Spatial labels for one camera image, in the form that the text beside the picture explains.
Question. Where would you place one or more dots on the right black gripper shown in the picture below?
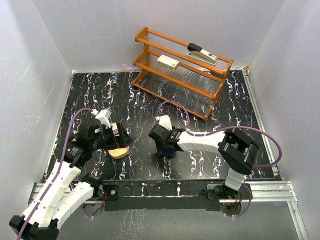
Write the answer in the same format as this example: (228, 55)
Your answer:
(161, 146)

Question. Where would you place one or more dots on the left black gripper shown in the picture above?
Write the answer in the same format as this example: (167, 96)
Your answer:
(125, 139)

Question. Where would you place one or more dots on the stack of credit cards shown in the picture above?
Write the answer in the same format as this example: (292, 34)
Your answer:
(115, 129)

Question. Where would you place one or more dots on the blue card holder wallet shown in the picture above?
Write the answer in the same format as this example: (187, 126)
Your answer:
(167, 152)

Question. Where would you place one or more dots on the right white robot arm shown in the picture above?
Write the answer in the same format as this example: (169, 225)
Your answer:
(238, 150)

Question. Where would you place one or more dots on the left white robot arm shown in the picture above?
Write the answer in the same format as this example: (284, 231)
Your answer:
(44, 217)

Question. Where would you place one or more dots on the orange wooden three-tier rack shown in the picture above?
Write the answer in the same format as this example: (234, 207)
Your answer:
(195, 85)

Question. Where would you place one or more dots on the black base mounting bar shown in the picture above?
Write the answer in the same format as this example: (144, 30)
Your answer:
(170, 194)

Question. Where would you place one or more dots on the white staples box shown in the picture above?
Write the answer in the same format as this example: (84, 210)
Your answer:
(168, 62)

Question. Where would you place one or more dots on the black and beige stapler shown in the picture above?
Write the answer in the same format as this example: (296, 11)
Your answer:
(198, 53)

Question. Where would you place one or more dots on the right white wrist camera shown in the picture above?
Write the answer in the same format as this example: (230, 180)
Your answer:
(164, 121)

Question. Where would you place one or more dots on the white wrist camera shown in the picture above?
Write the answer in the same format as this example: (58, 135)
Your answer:
(164, 121)
(103, 116)

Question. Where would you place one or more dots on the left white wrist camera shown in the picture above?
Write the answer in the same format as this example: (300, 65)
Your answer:
(103, 116)

